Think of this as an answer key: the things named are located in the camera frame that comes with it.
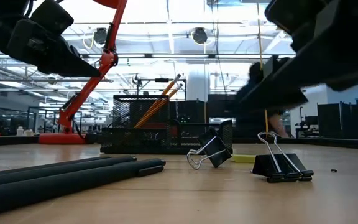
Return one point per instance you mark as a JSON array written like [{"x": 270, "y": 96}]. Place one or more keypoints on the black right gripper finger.
[{"x": 272, "y": 93}]

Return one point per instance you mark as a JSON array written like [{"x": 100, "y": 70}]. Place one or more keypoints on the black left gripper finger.
[{"x": 70, "y": 63}]

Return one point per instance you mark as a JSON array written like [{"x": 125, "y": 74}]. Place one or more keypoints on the black binder clip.
[
  {"x": 217, "y": 151},
  {"x": 278, "y": 168}
]

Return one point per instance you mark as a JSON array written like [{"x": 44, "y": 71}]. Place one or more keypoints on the orange pencil with eraser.
[
  {"x": 158, "y": 99},
  {"x": 166, "y": 100}
]

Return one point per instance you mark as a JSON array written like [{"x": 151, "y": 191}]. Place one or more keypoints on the black mesh desk organizer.
[{"x": 135, "y": 140}]

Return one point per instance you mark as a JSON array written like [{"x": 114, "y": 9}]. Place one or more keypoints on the black partition panels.
[{"x": 346, "y": 119}]

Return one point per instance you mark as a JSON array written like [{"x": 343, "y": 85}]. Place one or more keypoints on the white bottle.
[
  {"x": 20, "y": 131},
  {"x": 29, "y": 132}
]

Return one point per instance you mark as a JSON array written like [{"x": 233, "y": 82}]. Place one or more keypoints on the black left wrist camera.
[{"x": 53, "y": 15}]

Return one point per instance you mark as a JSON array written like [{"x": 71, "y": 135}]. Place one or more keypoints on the black table frame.
[{"x": 337, "y": 142}]

